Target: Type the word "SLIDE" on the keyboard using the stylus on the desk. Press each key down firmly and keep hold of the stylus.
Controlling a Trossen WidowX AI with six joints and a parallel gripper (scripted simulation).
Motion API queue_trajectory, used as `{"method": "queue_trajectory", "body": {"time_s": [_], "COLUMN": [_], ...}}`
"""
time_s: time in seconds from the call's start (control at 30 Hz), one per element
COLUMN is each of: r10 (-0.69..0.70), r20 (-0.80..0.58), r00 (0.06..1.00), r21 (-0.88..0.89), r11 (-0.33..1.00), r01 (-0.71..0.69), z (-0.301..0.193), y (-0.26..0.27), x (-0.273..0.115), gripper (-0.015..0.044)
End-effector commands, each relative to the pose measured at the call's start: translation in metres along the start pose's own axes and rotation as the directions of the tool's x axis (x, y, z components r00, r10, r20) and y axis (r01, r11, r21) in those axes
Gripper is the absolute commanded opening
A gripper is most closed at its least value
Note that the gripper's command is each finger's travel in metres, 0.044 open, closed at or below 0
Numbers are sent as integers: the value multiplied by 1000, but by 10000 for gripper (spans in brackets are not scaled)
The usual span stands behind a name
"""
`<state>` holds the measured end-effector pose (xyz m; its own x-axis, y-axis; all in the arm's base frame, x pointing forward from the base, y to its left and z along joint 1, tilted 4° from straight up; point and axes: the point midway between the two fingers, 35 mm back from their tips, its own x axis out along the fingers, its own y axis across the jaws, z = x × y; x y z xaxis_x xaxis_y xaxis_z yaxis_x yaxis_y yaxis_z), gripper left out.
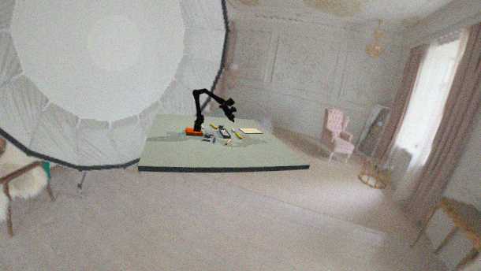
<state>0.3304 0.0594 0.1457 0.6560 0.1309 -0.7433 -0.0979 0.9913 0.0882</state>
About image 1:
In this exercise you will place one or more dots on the black keyboard with white keys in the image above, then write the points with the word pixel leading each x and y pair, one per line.
pixel 224 133

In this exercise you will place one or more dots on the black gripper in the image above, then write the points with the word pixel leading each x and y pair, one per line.
pixel 229 115

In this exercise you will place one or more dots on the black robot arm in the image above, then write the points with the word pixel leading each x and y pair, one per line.
pixel 200 118

